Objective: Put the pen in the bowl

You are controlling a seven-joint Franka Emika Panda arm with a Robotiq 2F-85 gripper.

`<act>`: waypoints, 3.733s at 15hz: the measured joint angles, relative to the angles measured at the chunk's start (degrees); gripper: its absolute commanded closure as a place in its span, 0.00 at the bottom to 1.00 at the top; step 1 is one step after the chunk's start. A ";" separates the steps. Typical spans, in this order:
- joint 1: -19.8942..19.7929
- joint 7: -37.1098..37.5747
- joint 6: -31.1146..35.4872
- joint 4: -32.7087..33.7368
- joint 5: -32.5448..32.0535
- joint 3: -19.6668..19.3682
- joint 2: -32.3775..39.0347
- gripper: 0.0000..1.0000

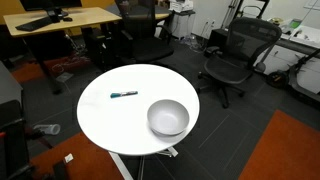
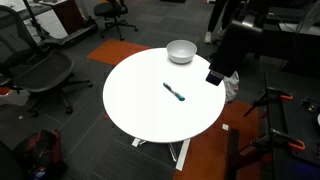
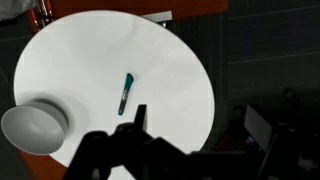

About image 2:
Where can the small black office chair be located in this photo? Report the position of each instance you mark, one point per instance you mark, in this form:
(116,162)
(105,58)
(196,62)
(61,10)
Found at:
(107,8)

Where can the small white floor tag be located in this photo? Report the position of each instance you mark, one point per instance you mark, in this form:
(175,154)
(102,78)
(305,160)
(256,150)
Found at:
(225,126)

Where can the white table base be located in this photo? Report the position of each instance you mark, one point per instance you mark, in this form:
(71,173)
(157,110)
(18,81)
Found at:
(182,155)

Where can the black upright post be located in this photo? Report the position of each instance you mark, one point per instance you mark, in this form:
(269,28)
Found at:
(232,153)

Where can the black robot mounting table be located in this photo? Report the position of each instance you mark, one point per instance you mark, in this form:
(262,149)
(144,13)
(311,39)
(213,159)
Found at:
(293,133)

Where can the white plastic bag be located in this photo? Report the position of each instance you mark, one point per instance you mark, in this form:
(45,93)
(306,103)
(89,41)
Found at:
(232,87)

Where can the teal pen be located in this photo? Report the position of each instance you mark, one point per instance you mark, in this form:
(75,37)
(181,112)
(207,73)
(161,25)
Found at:
(174,92)

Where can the white long desk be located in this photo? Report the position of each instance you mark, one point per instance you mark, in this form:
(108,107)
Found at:
(46,23)

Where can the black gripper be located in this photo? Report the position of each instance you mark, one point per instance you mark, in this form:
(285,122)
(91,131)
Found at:
(236,50)

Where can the person in dark trousers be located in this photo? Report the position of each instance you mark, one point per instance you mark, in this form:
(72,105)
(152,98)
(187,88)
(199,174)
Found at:
(216,13)

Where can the black electric scooter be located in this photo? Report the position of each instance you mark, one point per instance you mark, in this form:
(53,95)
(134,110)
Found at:
(70,36)

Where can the small black device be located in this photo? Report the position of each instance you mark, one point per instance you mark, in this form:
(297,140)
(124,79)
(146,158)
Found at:
(309,105)

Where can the red and black backpack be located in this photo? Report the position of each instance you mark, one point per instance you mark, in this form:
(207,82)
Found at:
(43,150)

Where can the black mesh office chair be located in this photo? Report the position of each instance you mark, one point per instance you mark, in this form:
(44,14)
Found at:
(43,71)

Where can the white bowl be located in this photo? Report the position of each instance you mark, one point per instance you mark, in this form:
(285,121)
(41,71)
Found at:
(181,51)

